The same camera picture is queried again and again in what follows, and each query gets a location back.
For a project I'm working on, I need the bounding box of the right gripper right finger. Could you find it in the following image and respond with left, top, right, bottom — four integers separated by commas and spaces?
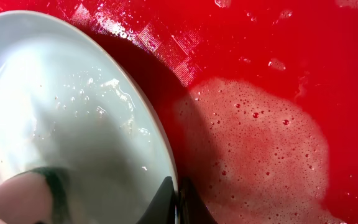
178, 177, 217, 224

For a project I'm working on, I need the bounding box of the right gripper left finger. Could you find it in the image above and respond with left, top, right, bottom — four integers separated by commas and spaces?
137, 176, 177, 224

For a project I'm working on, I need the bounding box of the pink sponge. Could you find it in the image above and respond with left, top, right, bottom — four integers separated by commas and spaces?
0, 167, 71, 224

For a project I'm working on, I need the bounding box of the light blue plate top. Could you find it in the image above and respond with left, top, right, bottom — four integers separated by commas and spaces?
0, 11, 177, 223

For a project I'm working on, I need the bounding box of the red plastic tray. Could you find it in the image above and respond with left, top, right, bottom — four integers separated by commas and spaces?
0, 1, 358, 223

